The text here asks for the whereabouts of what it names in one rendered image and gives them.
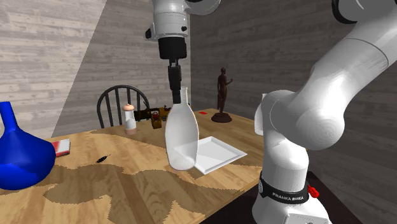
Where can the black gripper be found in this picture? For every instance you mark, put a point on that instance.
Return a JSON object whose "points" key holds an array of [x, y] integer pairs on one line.
{"points": [[172, 48]]}

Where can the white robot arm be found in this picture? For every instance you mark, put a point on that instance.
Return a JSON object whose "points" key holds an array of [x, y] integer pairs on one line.
{"points": [[310, 118]]}

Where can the small red flat card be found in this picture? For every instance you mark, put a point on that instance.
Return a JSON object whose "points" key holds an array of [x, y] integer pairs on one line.
{"points": [[203, 113]]}

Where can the brown and yellow toy vehicle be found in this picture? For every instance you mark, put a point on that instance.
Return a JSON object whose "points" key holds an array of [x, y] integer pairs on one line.
{"points": [[145, 114]]}

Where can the dark brown human statue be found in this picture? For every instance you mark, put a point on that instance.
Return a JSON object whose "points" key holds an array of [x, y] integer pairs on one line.
{"points": [[222, 93]]}

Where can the clear glass bottle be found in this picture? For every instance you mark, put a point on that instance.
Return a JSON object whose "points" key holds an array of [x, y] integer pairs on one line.
{"points": [[181, 139]]}

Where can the white pepper mill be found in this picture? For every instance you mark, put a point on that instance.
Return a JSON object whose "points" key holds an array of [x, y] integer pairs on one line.
{"points": [[130, 122]]}

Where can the black wooden chair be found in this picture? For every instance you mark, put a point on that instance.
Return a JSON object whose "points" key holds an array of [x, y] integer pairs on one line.
{"points": [[107, 105]]}

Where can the white square plate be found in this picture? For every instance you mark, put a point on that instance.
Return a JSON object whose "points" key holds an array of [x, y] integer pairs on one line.
{"points": [[217, 153]]}

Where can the small black pen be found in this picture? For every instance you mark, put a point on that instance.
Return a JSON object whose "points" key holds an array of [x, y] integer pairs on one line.
{"points": [[101, 159]]}

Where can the wooden table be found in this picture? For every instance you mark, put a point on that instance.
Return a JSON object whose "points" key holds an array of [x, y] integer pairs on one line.
{"points": [[139, 198]]}

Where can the red and white box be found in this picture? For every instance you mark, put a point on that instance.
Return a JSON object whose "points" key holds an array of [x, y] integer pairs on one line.
{"points": [[62, 147]]}

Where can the dark robot stand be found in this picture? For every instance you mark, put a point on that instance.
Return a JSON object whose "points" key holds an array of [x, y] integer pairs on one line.
{"points": [[235, 208]]}

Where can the blue vase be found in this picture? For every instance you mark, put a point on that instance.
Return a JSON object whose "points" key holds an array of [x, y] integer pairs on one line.
{"points": [[21, 158]]}

